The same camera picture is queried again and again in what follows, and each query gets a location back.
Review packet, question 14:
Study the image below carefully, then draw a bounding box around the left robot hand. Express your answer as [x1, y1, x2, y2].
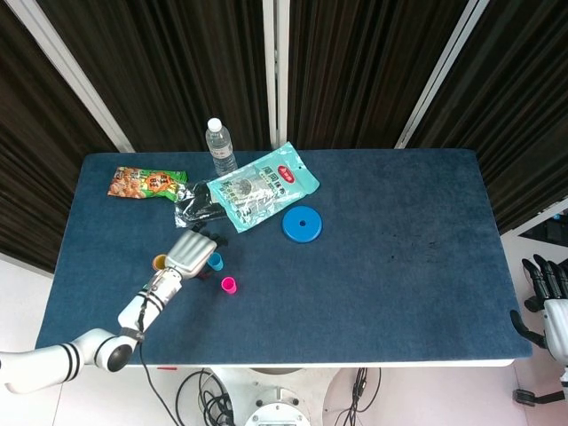
[163, 228, 230, 281]

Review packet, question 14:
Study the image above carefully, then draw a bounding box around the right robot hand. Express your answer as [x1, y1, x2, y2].
[509, 253, 568, 360]

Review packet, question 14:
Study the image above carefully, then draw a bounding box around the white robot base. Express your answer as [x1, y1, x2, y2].
[208, 367, 351, 426]

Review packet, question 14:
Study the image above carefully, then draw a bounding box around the clear black plastic bag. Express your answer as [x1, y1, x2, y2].
[173, 179, 230, 229]

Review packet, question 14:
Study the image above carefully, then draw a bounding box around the black caster foot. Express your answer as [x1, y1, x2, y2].
[513, 388, 565, 406]

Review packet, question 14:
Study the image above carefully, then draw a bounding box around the green orange snack bag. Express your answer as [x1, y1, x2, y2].
[106, 166, 188, 201]

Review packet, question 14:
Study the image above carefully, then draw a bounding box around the dark background equipment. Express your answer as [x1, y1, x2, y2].
[517, 211, 568, 246]

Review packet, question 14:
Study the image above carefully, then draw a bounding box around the teal snack pouch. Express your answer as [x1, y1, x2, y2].
[206, 141, 320, 234]

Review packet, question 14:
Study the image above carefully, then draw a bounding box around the clear water bottle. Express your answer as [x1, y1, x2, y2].
[205, 117, 239, 177]

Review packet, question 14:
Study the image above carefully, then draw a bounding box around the blue round disc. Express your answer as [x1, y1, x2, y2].
[281, 206, 324, 244]

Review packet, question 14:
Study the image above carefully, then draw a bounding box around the blue table cloth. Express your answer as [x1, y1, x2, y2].
[31, 148, 533, 367]

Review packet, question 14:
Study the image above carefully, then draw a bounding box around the dark brown curtain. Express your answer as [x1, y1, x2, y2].
[0, 0, 121, 272]
[287, 0, 469, 151]
[37, 0, 272, 154]
[406, 0, 568, 234]

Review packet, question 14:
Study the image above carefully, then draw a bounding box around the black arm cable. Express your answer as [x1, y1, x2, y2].
[135, 301, 179, 426]

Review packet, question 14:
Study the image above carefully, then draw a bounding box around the black coiled floor cable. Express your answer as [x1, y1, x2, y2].
[175, 368, 236, 426]

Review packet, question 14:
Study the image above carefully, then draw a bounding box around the white partition frame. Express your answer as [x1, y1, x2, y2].
[394, 0, 489, 150]
[4, 0, 135, 154]
[262, 0, 290, 150]

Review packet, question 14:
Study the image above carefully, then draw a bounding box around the black thin floor cable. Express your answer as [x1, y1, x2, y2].
[332, 367, 383, 426]

